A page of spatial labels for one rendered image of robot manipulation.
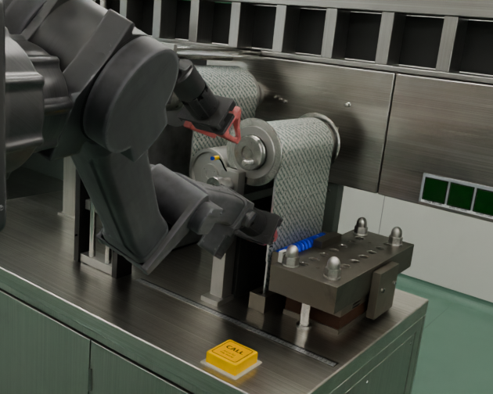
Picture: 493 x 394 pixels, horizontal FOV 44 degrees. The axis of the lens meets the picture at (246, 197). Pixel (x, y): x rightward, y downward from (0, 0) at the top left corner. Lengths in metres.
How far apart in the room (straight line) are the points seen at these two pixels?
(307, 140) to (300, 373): 0.52
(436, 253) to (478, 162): 2.65
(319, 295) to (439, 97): 0.54
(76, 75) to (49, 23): 0.04
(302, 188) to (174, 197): 0.70
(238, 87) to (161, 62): 1.17
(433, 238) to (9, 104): 3.84
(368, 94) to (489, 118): 0.29
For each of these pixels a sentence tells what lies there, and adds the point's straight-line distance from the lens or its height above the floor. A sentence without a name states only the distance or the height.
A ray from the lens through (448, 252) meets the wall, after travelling 4.07.
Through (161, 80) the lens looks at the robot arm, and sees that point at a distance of 0.41.
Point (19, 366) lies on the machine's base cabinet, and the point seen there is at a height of 0.64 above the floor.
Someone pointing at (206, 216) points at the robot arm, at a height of 1.28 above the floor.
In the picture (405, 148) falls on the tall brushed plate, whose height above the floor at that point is 1.27.
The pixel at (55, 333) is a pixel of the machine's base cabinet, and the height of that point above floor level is 0.78.
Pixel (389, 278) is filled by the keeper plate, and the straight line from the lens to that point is 1.43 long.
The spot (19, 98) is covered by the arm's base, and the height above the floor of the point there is 1.46.
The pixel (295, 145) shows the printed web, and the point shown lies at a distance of 1.36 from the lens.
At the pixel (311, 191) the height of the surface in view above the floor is 1.15.
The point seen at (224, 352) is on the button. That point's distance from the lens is 1.18.
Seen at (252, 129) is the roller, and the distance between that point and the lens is 1.33.
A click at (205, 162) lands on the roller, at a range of 1.43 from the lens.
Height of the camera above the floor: 1.50
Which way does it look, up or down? 15 degrees down
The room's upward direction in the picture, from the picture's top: 6 degrees clockwise
